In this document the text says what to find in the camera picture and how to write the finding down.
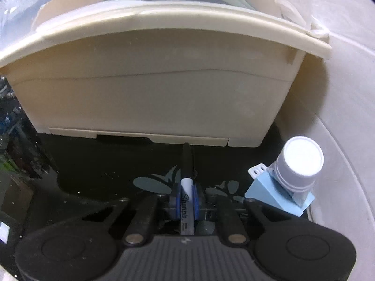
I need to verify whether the beige plastic storage box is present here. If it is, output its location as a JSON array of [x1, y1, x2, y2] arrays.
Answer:
[[1, 0, 332, 147]]

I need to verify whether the light blue box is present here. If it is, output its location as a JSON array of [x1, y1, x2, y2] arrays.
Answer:
[[245, 168, 315, 217]]

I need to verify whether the black Sharpie marker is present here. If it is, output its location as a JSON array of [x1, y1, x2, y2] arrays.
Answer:
[[180, 143, 195, 236]]

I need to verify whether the white round cap bottle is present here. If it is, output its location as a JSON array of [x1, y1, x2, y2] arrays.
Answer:
[[270, 136, 324, 193]]

